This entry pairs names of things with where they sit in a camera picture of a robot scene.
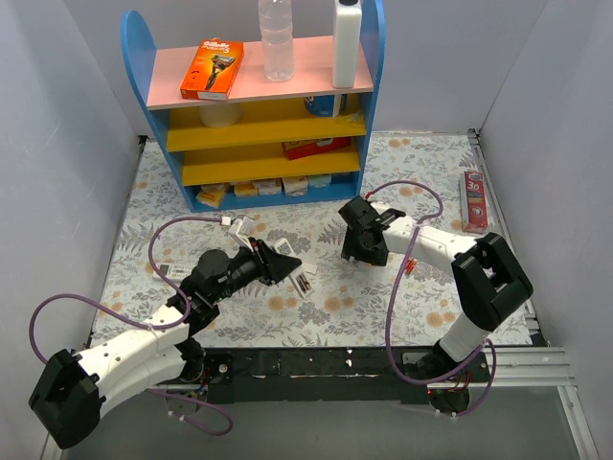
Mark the blue shelf unit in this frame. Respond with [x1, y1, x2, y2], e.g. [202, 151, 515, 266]
[120, 1, 386, 213]

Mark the white roll on shelf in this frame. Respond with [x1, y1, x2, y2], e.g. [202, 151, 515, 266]
[198, 103, 242, 128]

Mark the teal white small box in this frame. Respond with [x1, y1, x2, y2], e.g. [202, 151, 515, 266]
[307, 174, 332, 189]

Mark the small white timer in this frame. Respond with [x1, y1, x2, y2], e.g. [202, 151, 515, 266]
[152, 264, 192, 282]

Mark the yellow box bottom shelf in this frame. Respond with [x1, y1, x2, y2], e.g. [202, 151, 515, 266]
[195, 183, 230, 209]

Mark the red flat box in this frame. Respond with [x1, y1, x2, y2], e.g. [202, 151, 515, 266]
[282, 137, 352, 161]

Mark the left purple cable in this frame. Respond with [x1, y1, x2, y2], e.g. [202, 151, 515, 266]
[28, 216, 236, 436]

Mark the clear plastic bottle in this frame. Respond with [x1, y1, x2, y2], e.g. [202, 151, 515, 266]
[258, 0, 295, 82]

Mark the red toothpaste box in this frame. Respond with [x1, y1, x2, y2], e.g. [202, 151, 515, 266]
[459, 171, 488, 234]

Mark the orange razor box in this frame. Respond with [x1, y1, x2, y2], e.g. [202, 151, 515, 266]
[180, 38, 244, 102]

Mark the white plastic bottle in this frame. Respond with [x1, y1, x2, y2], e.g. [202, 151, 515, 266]
[332, 0, 362, 88]

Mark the white remote control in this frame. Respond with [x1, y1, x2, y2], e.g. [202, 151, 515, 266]
[273, 238, 314, 299]

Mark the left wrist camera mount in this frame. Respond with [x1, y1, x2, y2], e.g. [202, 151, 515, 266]
[220, 216, 255, 251]

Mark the red battery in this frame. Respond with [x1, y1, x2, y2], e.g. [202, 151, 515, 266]
[404, 259, 417, 276]

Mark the white battery cover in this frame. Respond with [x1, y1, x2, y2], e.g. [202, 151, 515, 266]
[302, 263, 317, 274]

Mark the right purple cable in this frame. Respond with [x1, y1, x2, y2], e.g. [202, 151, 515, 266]
[363, 179, 499, 416]

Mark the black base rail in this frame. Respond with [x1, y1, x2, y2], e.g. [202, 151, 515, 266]
[191, 345, 480, 414]

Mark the floral table mat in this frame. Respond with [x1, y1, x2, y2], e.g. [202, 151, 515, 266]
[91, 133, 478, 348]

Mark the yellow white small box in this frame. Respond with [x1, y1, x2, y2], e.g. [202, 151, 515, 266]
[234, 181, 259, 197]

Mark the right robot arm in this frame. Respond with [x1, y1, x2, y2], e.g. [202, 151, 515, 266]
[339, 196, 534, 381]

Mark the purple cable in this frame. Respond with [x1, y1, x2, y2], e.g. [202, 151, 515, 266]
[363, 179, 499, 416]
[28, 216, 236, 436]

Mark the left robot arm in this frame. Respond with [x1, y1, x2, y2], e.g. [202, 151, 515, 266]
[29, 238, 302, 449]

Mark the blue white tin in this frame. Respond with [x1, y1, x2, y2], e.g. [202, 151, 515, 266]
[304, 94, 347, 118]

